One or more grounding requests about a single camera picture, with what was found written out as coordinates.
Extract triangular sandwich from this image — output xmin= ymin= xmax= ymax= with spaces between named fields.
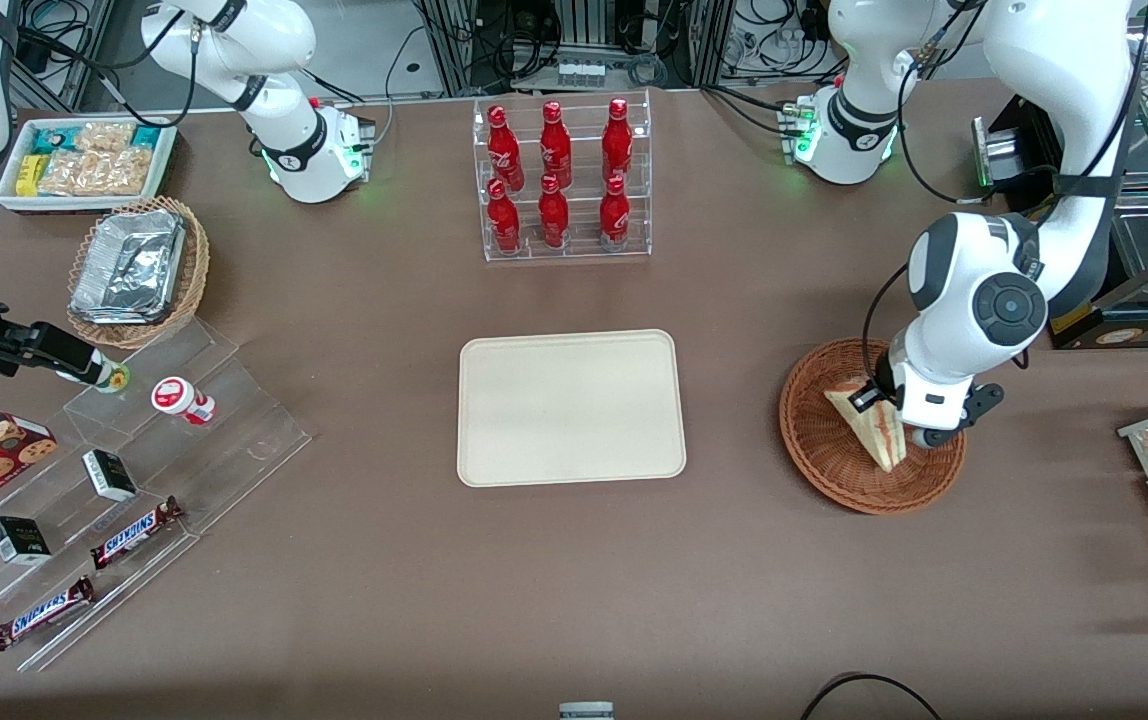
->
xmin=824 ymin=378 xmax=908 ymax=474

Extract brown wicker basket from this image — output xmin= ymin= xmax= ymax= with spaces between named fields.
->
xmin=779 ymin=338 xmax=967 ymax=516

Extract light wicker basket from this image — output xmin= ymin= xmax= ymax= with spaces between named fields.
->
xmin=66 ymin=196 xmax=211 ymax=350

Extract beige plastic tray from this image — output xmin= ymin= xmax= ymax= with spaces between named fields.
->
xmin=457 ymin=329 xmax=688 ymax=489

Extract red-labelled white jar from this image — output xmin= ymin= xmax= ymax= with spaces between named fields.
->
xmin=151 ymin=376 xmax=217 ymax=426

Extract silver foil package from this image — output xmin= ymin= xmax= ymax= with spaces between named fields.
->
xmin=69 ymin=208 xmax=187 ymax=326

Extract small black carton box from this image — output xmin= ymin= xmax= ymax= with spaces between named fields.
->
xmin=0 ymin=516 xmax=53 ymax=566
xmin=82 ymin=449 xmax=138 ymax=503

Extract white plastic snack bin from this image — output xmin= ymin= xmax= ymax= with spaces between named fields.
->
xmin=0 ymin=117 xmax=180 ymax=214

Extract Snickers chocolate bar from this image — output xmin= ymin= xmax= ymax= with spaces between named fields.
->
xmin=0 ymin=575 xmax=97 ymax=653
xmin=89 ymin=497 xmax=185 ymax=571

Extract clear acrylic stepped display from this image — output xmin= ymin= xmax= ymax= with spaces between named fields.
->
xmin=0 ymin=318 xmax=313 ymax=673

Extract clear bag of crackers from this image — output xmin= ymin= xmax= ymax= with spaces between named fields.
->
xmin=74 ymin=120 xmax=138 ymax=153
xmin=37 ymin=148 xmax=157 ymax=198

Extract black and silver device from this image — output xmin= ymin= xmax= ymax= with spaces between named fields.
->
xmin=972 ymin=95 xmax=1065 ymax=191

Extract red cola bottle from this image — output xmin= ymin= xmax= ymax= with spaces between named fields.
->
xmin=599 ymin=174 xmax=631 ymax=251
xmin=539 ymin=100 xmax=573 ymax=186
xmin=602 ymin=97 xmax=634 ymax=181
xmin=538 ymin=174 xmax=571 ymax=249
xmin=487 ymin=105 xmax=525 ymax=188
xmin=487 ymin=178 xmax=522 ymax=254

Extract clear acrylic bottle rack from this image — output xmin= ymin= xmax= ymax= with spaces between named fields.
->
xmin=472 ymin=88 xmax=653 ymax=264

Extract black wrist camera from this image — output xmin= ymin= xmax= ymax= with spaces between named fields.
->
xmin=849 ymin=380 xmax=900 ymax=413

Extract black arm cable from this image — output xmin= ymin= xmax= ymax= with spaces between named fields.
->
xmin=862 ymin=262 xmax=920 ymax=386

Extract black table cable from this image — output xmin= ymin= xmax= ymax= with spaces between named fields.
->
xmin=799 ymin=672 xmax=945 ymax=720

